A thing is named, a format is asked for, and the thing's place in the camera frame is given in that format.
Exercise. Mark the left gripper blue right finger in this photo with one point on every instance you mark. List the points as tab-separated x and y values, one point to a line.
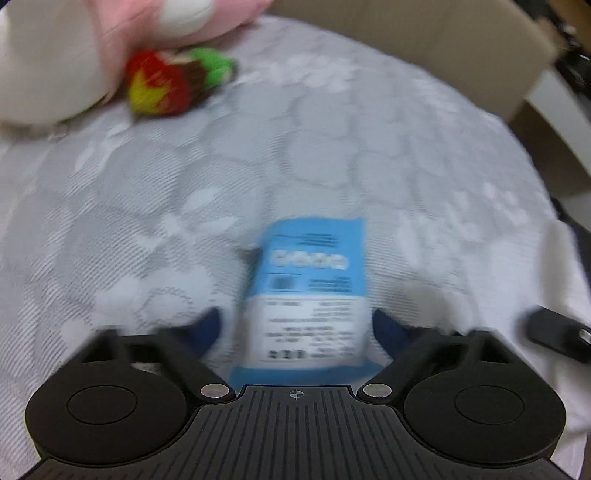
394	337

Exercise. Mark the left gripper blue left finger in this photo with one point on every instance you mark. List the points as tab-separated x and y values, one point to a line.
195	339

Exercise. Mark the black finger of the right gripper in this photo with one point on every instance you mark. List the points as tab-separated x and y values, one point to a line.
560	334

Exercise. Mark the blue white wipes packet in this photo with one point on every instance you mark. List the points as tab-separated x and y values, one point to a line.
307	313

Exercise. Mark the white patterned tablecloth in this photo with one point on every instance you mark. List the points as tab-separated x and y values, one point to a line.
110	220

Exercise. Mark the red green yellow plush strawberry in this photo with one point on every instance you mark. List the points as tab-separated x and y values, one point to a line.
170	82

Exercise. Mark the pink white plush toy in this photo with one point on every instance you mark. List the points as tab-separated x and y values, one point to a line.
60	58

